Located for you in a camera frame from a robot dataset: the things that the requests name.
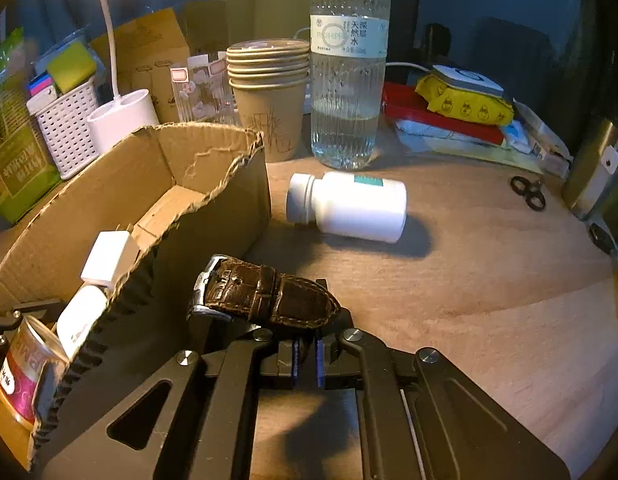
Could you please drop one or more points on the white pill bottle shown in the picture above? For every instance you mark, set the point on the white pill bottle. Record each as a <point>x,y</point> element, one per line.
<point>359,205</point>

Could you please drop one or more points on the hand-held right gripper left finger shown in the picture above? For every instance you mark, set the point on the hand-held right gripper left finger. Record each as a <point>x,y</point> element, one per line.
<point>289,362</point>

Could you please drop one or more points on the red flat package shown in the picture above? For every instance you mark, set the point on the red flat package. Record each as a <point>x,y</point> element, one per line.
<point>414,105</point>

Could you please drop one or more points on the cardboard box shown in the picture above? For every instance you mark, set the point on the cardboard box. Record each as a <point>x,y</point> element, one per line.
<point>224,200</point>

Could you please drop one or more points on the white plastic woven basket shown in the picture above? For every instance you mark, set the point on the white plastic woven basket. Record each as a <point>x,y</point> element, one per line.
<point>69,130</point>

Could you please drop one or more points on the yellow-green sponge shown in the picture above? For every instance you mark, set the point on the yellow-green sponge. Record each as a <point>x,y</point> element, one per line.
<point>71,67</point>

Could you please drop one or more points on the white desk lamp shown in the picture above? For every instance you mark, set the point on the white desk lamp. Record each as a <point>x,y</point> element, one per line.
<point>121,120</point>

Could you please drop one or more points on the clear plastic water bottle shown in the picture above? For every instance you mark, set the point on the clear plastic water bottle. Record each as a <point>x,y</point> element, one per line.
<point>349,110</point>

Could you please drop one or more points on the yellow wet wipes pack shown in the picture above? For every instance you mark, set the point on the yellow wet wipes pack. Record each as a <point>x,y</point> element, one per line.
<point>464,105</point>

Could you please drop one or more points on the metal thermos with white tag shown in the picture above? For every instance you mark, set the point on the metal thermos with white tag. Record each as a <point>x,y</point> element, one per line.
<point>584,175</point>

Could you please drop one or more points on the gold and red tin can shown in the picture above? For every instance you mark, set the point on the gold and red tin can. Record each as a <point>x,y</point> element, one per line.
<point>24,370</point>

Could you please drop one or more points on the white charger adapter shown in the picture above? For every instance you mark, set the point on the white charger adapter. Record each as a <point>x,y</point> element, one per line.
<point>106,260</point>

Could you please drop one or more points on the black scissors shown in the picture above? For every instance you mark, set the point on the black scissors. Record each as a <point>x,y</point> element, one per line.
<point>528,191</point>

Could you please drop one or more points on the green printed bag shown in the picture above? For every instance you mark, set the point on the green printed bag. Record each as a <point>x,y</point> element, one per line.
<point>19,170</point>

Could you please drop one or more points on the clear patterned glass cup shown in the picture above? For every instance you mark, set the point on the clear patterned glass cup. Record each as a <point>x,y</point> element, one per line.
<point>199,95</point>

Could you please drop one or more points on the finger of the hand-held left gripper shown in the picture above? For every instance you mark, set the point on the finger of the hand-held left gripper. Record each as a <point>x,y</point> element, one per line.
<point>19,312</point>

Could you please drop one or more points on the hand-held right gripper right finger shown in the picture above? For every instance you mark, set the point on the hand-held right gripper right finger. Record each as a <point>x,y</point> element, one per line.
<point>319,365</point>

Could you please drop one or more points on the small black object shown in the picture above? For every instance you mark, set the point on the small black object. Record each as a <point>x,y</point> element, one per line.
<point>603,239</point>

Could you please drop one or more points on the brown cardboard lamp packaging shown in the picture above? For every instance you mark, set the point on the brown cardboard lamp packaging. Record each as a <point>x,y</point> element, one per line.
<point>154,45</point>

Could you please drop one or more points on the stack of brown paper cups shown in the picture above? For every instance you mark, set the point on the stack of brown paper cups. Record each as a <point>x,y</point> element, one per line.
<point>266,120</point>

